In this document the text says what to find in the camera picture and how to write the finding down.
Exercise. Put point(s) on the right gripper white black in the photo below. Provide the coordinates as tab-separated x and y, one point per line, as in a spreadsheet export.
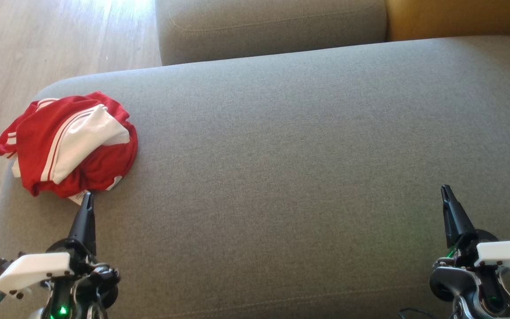
503	254

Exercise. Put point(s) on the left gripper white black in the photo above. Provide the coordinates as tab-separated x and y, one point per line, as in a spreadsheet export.
33	268

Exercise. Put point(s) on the red white basketball jersey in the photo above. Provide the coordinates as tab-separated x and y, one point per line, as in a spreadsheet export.
82	133

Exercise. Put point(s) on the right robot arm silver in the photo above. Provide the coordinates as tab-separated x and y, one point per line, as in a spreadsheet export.
463	311

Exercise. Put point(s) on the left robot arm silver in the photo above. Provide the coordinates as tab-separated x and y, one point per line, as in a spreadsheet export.
37	315

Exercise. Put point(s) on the yellow cushion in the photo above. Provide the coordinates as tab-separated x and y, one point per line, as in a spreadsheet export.
454	17

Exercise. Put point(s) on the grey sofa back cushion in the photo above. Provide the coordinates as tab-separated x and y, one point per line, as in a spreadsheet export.
268	31

